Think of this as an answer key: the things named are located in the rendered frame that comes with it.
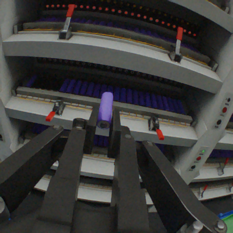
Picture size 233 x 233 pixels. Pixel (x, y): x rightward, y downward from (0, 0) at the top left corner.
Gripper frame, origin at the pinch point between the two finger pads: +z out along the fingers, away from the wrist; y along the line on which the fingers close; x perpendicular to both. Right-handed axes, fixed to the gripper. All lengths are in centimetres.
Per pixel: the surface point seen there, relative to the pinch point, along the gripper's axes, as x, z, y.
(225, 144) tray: -9, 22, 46
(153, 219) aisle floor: -57, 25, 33
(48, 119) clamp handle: -6.6, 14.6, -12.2
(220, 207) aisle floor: -56, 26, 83
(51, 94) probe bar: -3.4, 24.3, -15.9
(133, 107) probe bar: -3.1, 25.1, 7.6
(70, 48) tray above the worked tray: 9.4, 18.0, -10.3
